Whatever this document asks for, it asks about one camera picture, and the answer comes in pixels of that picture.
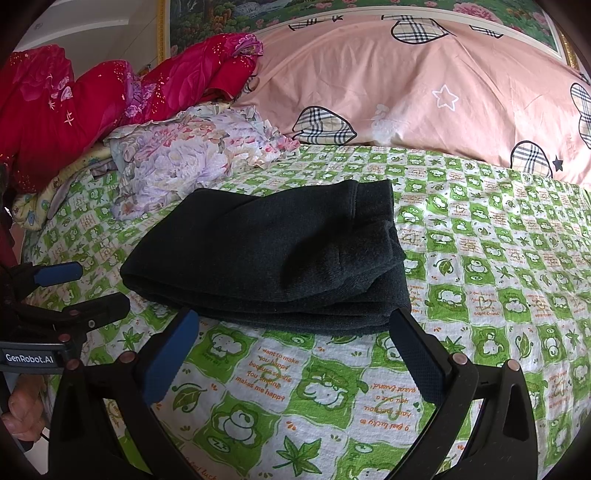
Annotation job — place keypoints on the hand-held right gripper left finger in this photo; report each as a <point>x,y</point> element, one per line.
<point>168,360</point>

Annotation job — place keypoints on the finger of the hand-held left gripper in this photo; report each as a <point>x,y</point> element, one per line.
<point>101,311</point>
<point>57,273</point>

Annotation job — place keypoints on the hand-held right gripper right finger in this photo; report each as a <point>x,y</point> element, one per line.
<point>415,355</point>

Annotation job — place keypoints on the dark knit pants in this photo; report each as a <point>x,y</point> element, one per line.
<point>268,254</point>

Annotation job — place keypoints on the person's left hand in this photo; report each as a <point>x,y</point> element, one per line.
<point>25,408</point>

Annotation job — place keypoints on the yellow printed cloth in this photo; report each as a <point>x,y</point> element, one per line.
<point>55,189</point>

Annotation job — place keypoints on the green checkered printed bed sheet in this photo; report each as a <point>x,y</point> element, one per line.
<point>485,258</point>

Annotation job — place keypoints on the red floral quilt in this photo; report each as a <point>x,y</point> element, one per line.
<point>55,120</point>

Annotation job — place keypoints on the lilac floral cloth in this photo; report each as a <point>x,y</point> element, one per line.
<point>184,157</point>

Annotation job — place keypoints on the pink quilt with plaid hearts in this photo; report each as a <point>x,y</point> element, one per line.
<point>406,87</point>

